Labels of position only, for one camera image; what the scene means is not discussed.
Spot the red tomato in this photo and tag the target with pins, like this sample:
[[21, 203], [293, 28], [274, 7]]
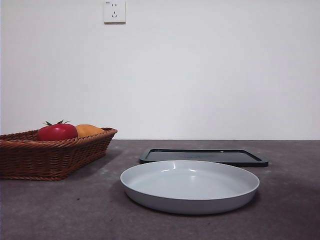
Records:
[[57, 133]]

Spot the pale grey round plate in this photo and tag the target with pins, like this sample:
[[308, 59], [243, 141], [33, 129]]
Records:
[[190, 185]]

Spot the orange-brown potato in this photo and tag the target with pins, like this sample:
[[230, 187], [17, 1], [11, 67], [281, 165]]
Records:
[[88, 130]]

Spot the black rectangular tray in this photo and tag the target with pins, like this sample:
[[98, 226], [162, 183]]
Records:
[[225, 156]]

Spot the brown wicker basket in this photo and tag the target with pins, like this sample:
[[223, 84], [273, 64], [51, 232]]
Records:
[[50, 157]]

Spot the white wall socket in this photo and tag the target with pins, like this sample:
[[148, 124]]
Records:
[[115, 12]]

